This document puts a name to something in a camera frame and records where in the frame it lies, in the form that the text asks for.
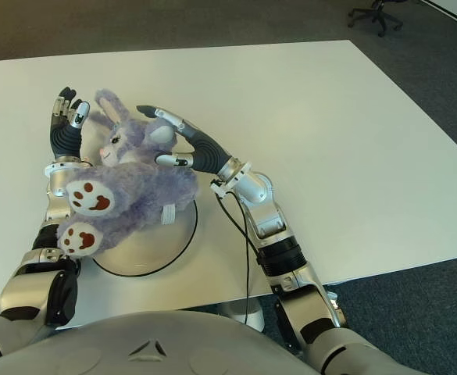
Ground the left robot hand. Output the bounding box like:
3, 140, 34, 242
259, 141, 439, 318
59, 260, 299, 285
49, 86, 91, 160

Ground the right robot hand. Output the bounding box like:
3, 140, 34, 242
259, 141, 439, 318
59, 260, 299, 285
136, 104, 233, 175

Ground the purple plush bunny doll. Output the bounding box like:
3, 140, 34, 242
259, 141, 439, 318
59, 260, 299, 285
57, 88, 201, 261

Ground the white plate black rim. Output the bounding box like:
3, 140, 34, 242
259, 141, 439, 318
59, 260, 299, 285
91, 198, 198, 278

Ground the white table leg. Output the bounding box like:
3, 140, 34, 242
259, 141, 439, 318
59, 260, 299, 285
212, 298, 266, 333

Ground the grey robot torso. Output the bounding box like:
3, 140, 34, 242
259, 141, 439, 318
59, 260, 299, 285
0, 310, 323, 375

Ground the black office chair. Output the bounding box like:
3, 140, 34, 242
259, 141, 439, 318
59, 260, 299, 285
347, 0, 404, 38

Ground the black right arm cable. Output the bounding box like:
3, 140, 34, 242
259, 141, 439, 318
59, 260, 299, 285
216, 189, 261, 325

